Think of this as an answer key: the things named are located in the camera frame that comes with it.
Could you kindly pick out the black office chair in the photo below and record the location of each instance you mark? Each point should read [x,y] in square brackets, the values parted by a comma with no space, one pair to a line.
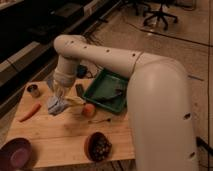
[160,14]

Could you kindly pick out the black object on floor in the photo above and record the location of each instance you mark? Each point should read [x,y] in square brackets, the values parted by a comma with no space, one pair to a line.
[202,143]

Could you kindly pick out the green plastic tray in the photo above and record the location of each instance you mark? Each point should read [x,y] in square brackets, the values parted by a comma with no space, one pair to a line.
[108,91]

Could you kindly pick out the orange carrot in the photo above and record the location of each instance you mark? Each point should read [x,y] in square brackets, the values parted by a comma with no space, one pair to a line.
[31,112]

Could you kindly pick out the white transparent gripper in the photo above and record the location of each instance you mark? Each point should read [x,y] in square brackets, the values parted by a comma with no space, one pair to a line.
[60,91]

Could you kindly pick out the brown bowl with contents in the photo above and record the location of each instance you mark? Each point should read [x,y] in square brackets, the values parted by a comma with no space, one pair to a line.
[97,147]

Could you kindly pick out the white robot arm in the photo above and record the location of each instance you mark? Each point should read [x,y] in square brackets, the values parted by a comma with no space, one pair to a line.
[158,100]

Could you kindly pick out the small black rectangular block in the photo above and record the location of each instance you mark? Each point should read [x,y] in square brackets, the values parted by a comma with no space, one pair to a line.
[79,90]

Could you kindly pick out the orange round fruit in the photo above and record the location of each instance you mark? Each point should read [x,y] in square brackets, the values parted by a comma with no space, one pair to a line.
[89,110]

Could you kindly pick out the blue-grey towel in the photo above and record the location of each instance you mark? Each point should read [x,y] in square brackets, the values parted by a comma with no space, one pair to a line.
[56,105]

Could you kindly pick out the purple bowl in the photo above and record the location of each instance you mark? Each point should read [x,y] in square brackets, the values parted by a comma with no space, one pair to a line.
[15,154]

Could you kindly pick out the black power adapter box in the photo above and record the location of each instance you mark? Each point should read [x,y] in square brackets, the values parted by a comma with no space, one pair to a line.
[81,71]

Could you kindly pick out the translucent blue plastic cup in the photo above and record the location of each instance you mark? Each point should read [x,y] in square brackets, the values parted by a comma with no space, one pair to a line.
[49,82]

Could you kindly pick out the banana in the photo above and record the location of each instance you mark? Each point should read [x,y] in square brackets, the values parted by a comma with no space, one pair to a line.
[75,101]

